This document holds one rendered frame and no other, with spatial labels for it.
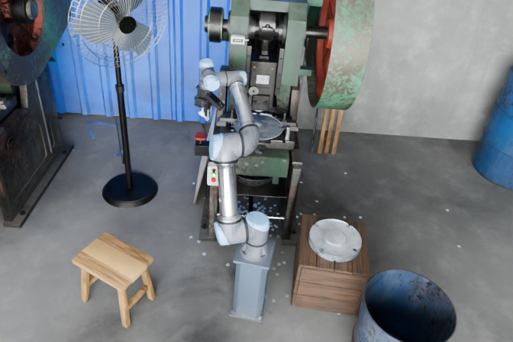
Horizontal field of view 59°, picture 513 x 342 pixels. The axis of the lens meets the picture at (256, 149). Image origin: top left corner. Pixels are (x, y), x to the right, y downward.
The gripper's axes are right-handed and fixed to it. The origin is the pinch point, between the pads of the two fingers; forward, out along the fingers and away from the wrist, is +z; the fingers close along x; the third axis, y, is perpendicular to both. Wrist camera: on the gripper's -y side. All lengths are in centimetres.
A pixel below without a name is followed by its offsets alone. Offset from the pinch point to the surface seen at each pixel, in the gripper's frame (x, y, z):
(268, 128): -20.3, -28.9, 8.6
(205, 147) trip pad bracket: 3.6, -0.5, 17.4
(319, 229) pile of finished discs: 6, -75, 46
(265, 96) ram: -23.0, -23.8, -10.2
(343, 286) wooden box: 26, -97, 60
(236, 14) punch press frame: -17, -5, -56
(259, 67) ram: -24.6, -17.8, -26.2
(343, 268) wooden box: 25, -94, 49
